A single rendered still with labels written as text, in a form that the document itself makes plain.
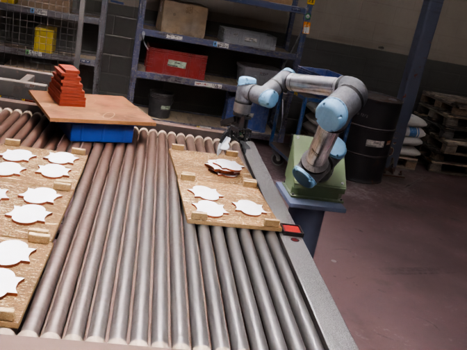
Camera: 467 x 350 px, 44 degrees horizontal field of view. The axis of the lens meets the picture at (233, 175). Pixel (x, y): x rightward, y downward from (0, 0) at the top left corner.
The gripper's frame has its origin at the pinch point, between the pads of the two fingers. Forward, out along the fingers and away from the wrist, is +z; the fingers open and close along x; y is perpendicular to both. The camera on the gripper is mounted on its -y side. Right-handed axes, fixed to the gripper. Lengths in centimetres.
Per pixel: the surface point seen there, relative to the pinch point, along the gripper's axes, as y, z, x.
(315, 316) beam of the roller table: 101, 11, -41
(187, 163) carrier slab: -13.7, 8.5, -12.1
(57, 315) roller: 77, 10, -106
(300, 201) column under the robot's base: 22.6, 15.2, 26.7
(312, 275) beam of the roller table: 83, 11, -25
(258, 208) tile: 38.9, 7.7, -13.0
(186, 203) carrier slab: 26.5, 8.6, -37.7
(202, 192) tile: 20.3, 7.7, -26.6
